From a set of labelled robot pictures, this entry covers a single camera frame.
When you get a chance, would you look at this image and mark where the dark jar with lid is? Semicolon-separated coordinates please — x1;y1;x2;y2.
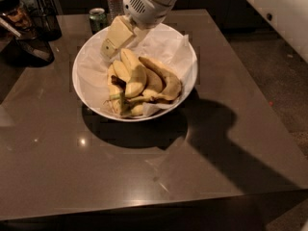
0;0;38;40

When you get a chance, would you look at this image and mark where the white bowl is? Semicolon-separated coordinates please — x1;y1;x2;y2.
71;19;199;123

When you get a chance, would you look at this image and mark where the green soda can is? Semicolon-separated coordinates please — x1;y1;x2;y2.
89;8;108;34

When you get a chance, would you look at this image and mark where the clear plastic water bottle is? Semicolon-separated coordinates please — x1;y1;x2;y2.
104;0;126;25

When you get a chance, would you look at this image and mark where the black wire basket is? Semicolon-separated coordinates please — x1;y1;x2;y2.
30;0;62;41

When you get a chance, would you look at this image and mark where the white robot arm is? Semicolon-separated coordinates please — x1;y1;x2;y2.
107;0;308;61

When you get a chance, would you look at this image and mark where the white paper liner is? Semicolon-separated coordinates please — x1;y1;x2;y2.
76;14;194;117

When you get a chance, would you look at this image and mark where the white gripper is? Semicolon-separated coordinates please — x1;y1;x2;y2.
100;0;170;60

